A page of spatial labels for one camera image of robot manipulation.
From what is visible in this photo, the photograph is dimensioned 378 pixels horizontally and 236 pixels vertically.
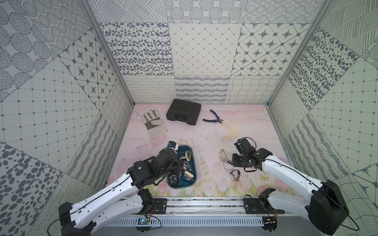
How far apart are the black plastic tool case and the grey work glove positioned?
0.08 m

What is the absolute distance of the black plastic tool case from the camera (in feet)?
3.56

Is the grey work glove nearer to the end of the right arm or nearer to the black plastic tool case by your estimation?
the black plastic tool case

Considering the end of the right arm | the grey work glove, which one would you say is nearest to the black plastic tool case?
the grey work glove

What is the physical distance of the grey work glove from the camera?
3.41 feet
